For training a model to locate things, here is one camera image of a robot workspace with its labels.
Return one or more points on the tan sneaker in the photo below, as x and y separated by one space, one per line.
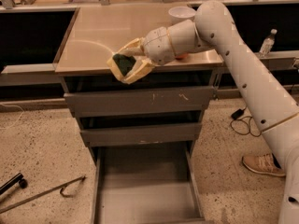
264 165

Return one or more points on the black caster wheel leg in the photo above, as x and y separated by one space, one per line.
16 179

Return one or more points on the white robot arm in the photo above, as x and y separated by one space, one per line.
275 112

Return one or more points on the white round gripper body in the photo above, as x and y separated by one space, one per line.
157 46

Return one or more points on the orange fruit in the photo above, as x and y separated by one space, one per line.
182 56

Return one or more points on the grey drawer cabinet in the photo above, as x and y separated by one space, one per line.
96 32

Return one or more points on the middle drawer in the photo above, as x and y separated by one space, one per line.
141 129

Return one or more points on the white bowl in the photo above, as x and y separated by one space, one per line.
179 14

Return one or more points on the metal hooked rod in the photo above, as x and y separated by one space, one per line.
61 189

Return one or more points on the clear water bottle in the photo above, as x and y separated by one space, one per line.
268 43

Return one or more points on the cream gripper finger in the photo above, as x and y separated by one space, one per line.
133 48
141 68

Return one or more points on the open bottom drawer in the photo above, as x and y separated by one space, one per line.
146 184

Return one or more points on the top drawer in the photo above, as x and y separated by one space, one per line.
91 96

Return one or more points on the green sponge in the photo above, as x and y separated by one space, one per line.
124 63

